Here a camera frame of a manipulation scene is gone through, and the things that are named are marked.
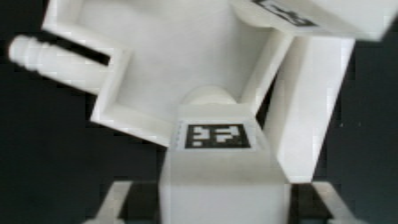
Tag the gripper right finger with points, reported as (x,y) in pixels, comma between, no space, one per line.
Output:
(317,205)

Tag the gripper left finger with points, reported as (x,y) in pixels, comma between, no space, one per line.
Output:
(130,204)

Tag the white chair leg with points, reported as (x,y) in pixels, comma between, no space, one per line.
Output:
(343,18)
(223,182)

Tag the white chair seat part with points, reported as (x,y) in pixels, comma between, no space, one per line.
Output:
(139,50)

